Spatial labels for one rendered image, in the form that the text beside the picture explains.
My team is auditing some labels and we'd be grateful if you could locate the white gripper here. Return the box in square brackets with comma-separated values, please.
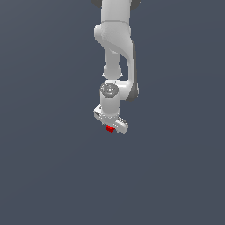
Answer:
[93, 105, 129, 134]

